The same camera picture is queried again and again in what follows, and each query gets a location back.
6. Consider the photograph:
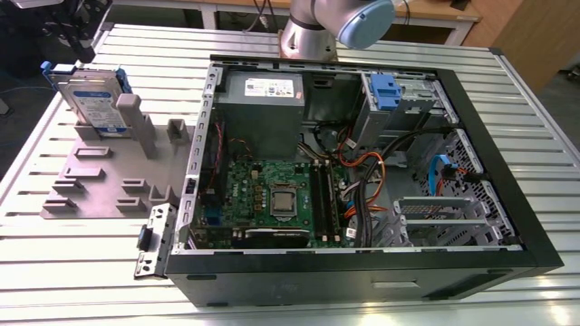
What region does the wooden desk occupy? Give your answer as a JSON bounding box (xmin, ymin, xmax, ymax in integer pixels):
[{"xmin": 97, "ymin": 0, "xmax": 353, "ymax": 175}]
[{"xmin": 392, "ymin": 0, "xmax": 481, "ymax": 47}]

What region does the CPU socket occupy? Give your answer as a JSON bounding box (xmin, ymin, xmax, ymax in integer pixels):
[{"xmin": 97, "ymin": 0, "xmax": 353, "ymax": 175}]
[{"xmin": 268, "ymin": 182, "xmax": 301, "ymax": 223}]

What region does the black sleeved cable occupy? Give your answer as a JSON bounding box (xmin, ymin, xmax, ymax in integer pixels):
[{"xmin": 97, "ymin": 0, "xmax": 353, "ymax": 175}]
[{"xmin": 375, "ymin": 127, "xmax": 455, "ymax": 164}]

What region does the black PC case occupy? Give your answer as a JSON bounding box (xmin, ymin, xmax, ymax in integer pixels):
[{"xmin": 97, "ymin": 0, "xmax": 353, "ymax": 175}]
[{"xmin": 165, "ymin": 53, "xmax": 564, "ymax": 308}]

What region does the orange wire bundle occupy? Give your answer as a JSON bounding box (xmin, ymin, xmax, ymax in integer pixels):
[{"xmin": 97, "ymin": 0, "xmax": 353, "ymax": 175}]
[{"xmin": 337, "ymin": 127, "xmax": 389, "ymax": 220}]

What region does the grey power supply unit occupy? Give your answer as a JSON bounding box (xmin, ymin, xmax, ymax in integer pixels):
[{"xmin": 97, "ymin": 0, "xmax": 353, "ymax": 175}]
[{"xmin": 212, "ymin": 71, "xmax": 305, "ymax": 160}]

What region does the white desk frame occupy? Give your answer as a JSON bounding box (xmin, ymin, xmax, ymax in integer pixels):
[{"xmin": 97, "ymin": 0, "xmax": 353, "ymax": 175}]
[{"xmin": 180, "ymin": 0, "xmax": 291, "ymax": 31}]

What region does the metal disk bay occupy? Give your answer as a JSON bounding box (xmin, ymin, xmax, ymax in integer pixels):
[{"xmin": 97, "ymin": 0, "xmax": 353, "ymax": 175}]
[{"xmin": 392, "ymin": 195, "xmax": 517, "ymax": 249}]

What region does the wooden cabinet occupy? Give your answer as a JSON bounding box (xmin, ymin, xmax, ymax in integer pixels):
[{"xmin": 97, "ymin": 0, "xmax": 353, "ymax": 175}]
[{"xmin": 491, "ymin": 0, "xmax": 580, "ymax": 92}]

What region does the blue data wire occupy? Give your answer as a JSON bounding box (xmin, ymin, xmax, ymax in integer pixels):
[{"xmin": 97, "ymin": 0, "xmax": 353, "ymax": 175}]
[{"xmin": 428, "ymin": 154, "xmax": 461, "ymax": 198}]

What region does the hard disk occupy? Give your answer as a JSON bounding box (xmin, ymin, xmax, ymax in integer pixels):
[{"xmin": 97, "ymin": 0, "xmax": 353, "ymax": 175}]
[{"xmin": 40, "ymin": 60, "xmax": 133, "ymax": 139}]

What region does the black graphics card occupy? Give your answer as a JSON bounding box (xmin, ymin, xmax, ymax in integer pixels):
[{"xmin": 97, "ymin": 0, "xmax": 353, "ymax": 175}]
[{"xmin": 231, "ymin": 227, "xmax": 312, "ymax": 249}]

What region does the black cable bundle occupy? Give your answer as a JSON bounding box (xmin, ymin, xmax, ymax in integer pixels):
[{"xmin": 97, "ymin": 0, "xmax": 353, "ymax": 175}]
[{"xmin": 352, "ymin": 159, "xmax": 387, "ymax": 247}]

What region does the green motherboard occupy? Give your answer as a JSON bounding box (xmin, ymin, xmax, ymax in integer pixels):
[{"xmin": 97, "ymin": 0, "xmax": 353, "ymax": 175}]
[{"xmin": 192, "ymin": 159, "xmax": 359, "ymax": 249}]

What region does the grey parts rack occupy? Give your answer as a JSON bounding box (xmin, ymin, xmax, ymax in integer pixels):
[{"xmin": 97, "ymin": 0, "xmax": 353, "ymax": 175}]
[{"xmin": 39, "ymin": 94, "xmax": 196, "ymax": 220}]

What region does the orange black power wire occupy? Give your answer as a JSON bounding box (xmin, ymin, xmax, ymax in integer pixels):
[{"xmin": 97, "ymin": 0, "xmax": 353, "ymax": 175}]
[{"xmin": 445, "ymin": 166, "xmax": 488, "ymax": 183}]

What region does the metal optical drive cage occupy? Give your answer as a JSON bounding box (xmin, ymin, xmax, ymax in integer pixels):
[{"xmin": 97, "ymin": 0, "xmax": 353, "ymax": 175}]
[{"xmin": 352, "ymin": 73, "xmax": 457, "ymax": 150}]

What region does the blue drive latch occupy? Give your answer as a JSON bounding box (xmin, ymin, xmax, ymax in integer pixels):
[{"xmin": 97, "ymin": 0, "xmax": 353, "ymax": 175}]
[{"xmin": 369, "ymin": 73, "xmax": 403, "ymax": 111}]

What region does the black RAM slot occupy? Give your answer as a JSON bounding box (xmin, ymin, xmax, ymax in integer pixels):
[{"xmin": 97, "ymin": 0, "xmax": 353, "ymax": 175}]
[
  {"xmin": 312, "ymin": 162, "xmax": 328, "ymax": 240},
  {"xmin": 325, "ymin": 162, "xmax": 341, "ymax": 238}
]

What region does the silver CPU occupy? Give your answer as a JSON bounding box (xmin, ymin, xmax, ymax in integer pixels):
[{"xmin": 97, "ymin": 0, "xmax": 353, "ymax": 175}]
[{"xmin": 271, "ymin": 192, "xmax": 296, "ymax": 213}]

